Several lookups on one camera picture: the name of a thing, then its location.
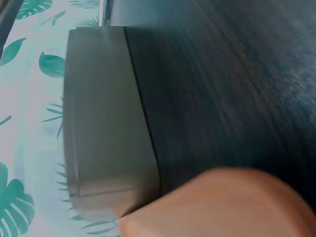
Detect grey metal tin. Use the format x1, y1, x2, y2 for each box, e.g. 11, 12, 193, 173
62, 26, 163, 220

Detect person's left hand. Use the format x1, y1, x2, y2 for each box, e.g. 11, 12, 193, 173
118, 167, 316, 237

